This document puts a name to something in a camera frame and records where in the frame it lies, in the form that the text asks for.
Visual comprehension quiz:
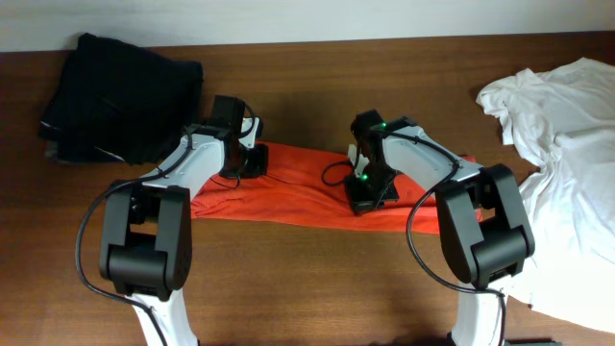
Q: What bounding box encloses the red soccer t-shirt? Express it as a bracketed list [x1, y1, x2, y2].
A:
[189, 140, 483, 235]

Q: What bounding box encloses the white t-shirt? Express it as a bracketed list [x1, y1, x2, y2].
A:
[477, 58, 614, 333]

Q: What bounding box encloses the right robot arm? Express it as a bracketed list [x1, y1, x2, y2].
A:
[344, 110, 535, 345]

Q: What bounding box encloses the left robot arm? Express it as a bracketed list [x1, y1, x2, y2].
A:
[99, 95, 268, 345]

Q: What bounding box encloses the folded black garment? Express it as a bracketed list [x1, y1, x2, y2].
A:
[38, 34, 204, 164]

